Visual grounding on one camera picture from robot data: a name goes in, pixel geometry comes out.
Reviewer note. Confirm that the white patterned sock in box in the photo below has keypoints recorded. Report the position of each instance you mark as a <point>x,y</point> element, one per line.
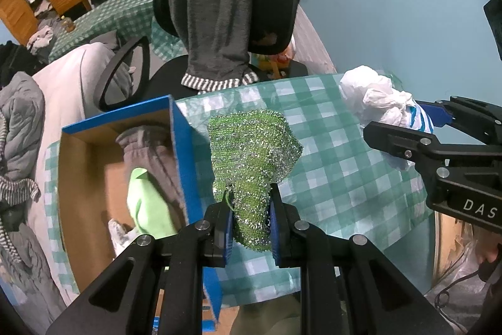
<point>120,238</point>

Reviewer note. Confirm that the grey sweatpants in box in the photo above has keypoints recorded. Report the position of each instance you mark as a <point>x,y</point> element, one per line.
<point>150,147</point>

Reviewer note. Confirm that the light green cloth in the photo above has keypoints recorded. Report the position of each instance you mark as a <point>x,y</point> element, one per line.
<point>147,207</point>

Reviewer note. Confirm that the white blue-striped sock bundle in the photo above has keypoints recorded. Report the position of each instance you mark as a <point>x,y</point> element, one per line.
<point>372,97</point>

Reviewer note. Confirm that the far green checkered table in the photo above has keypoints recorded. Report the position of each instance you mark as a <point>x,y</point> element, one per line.
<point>128,18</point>

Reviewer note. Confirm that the grey jacket pile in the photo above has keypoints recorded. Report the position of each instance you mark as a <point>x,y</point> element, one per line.
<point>22,116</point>

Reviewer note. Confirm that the green checkered tablecloth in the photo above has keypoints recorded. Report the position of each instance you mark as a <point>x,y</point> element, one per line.
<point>339,184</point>

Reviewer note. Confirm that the person's right hand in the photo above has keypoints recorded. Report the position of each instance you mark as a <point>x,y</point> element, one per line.
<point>487,251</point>

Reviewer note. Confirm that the blue cardboard box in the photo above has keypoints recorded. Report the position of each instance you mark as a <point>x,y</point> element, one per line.
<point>154,285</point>

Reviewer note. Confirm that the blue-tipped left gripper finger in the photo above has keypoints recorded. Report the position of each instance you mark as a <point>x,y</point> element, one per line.
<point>478,119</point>

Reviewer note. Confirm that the black office chair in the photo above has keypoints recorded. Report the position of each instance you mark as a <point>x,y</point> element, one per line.
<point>126,79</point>

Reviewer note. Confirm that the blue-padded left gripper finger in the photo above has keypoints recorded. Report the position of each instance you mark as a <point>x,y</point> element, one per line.
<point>284,247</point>
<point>218,244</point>

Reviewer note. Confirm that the green sparkly knitted cloth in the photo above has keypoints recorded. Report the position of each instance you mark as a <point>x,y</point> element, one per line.
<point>250,152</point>

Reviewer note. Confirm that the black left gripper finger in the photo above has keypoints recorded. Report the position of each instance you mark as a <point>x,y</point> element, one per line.
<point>423,149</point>

